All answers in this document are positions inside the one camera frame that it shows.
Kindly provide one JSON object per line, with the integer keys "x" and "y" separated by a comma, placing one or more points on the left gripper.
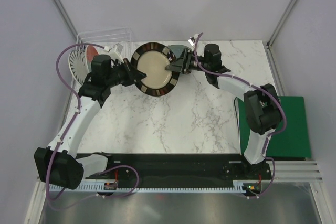
{"x": 132, "y": 74}

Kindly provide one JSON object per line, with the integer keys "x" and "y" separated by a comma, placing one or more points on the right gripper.
{"x": 186, "y": 56}

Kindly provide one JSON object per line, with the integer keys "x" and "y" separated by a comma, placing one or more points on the teal green plate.
{"x": 177, "y": 49}

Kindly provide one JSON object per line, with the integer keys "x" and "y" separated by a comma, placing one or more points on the black striped rim plate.
{"x": 151, "y": 59}

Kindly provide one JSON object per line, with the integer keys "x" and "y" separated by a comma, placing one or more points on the red plate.
{"x": 91, "y": 52}

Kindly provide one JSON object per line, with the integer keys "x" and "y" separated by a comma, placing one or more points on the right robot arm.
{"x": 263, "y": 111}

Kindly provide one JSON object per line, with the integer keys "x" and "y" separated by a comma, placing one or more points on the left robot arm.
{"x": 57, "y": 163}

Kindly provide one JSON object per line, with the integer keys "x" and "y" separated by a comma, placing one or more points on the white black radial plate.
{"x": 78, "y": 65}

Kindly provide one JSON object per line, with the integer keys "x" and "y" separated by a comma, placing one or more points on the green binder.
{"x": 293, "y": 143}

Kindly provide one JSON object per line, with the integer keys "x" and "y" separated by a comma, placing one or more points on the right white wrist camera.
{"x": 192, "y": 40}

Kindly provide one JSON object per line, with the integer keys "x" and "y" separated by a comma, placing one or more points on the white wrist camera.
{"x": 192, "y": 40}
{"x": 115, "y": 52}

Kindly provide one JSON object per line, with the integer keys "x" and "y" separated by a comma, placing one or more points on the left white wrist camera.
{"x": 115, "y": 52}

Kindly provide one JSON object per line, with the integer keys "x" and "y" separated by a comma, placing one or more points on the white wire dish rack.
{"x": 101, "y": 38}

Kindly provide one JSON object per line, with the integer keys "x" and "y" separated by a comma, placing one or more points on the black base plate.
{"x": 123, "y": 158}

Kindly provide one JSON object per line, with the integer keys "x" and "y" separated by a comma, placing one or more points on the white cable duct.
{"x": 99, "y": 186}

